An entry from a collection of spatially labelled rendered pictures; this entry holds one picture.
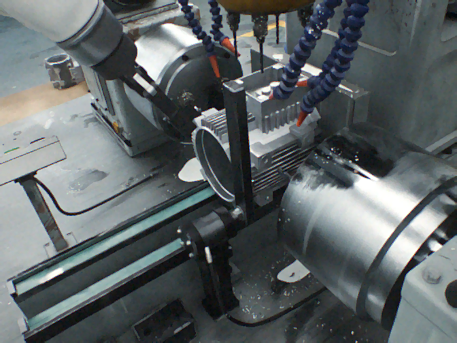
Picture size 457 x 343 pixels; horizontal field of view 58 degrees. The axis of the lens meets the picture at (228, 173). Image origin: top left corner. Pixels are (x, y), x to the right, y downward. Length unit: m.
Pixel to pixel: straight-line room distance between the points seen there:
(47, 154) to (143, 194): 0.32
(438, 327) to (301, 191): 0.24
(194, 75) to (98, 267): 0.45
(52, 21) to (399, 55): 0.57
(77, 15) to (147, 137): 0.67
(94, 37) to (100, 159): 0.70
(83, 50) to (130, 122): 0.58
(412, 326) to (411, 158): 0.21
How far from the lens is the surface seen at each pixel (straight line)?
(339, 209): 0.56
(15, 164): 0.88
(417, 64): 0.81
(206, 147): 0.88
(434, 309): 0.46
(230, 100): 0.57
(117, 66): 0.66
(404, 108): 0.85
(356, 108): 0.76
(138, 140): 1.23
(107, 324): 0.82
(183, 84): 0.95
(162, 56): 0.95
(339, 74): 0.59
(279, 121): 0.79
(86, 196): 1.17
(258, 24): 0.69
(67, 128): 1.49
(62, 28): 0.62
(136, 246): 0.87
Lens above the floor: 1.51
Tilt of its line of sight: 39 degrees down
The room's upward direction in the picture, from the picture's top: 7 degrees counter-clockwise
